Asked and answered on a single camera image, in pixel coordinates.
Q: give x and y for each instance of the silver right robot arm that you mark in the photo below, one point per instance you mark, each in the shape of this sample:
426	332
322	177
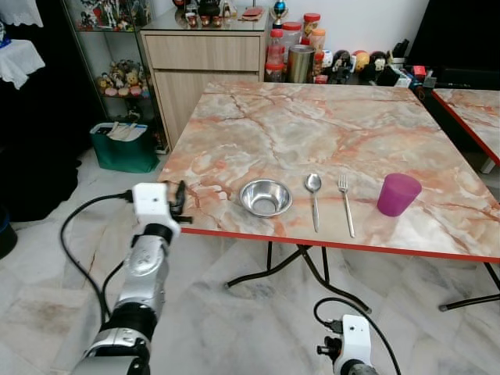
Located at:
353	369

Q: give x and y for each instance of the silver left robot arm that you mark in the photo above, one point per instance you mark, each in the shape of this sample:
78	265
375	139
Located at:
141	273

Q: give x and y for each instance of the green plastic bin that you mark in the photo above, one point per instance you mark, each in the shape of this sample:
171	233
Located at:
123	152

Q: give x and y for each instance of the steel bowl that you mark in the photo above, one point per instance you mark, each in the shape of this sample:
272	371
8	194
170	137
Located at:
266	198

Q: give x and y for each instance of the steel spoon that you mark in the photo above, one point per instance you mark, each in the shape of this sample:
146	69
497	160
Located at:
313	183

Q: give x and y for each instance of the black hanging curtain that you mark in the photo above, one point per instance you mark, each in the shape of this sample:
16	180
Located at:
47	141

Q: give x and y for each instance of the steel fork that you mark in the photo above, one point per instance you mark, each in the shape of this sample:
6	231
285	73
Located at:
344	199

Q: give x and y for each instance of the light wooden cabinet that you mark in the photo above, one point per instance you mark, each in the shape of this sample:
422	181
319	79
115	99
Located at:
203	55

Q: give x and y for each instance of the marble folding table red edge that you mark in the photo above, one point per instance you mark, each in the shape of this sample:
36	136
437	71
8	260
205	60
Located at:
328	133
476	113

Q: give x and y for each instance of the purple plastic cup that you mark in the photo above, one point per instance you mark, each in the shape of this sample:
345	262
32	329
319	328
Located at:
397	195

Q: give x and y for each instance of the glass display shelf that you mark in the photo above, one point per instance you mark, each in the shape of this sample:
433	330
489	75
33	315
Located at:
109	47

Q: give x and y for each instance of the steel tumbler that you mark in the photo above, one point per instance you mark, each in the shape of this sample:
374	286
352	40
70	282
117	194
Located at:
301	64

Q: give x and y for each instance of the red-lidded clear plastic jar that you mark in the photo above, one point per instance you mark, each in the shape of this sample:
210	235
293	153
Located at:
291	35

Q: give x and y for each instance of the red wallet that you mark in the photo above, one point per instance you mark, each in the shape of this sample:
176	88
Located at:
252	13

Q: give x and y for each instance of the white hanging cloth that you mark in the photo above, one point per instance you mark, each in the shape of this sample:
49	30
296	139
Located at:
19	62

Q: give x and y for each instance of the small trophy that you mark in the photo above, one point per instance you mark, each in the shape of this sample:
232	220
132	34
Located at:
279	12

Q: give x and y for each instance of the red-lidded orange snack jar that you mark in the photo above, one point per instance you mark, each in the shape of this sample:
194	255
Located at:
312	23

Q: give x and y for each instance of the orange round toy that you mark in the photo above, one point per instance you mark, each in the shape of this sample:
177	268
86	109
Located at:
361	59

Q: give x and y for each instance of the black plush toy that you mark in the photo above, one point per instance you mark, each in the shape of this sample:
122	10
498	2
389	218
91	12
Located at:
378	66

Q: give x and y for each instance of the black television screen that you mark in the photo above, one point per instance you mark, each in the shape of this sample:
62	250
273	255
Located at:
457	31

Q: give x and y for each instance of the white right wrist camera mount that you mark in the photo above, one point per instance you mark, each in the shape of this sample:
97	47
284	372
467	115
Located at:
354	337

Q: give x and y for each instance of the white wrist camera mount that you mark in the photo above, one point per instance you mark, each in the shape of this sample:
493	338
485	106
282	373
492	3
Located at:
150	200
354	337

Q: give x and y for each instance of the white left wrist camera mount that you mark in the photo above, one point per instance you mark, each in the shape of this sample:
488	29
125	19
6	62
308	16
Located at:
150	200

